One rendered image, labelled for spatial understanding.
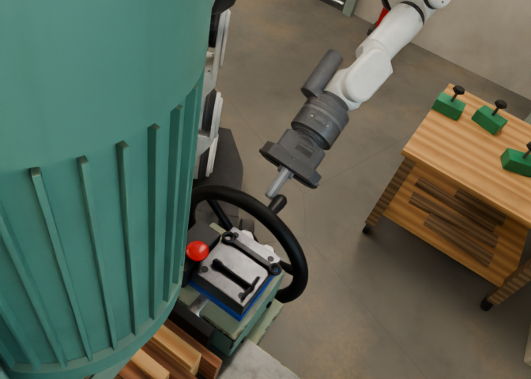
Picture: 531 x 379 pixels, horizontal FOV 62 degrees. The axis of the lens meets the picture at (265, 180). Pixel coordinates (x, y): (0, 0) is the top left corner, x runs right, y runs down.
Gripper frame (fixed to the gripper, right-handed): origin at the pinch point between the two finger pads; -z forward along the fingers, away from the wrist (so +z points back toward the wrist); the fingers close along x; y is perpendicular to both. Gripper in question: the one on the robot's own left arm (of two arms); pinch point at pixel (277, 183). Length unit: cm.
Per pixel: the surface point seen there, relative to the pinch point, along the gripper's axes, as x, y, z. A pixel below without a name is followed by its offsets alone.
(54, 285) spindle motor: 4, 57, -21
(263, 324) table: -10.9, 6.9, -21.2
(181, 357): -3.0, 21.7, -28.8
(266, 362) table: -13.6, 13.0, -24.8
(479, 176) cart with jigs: -55, -70, 56
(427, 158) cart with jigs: -36, -71, 51
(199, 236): 4.3, 17.0, -15.5
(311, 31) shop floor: 46, -199, 137
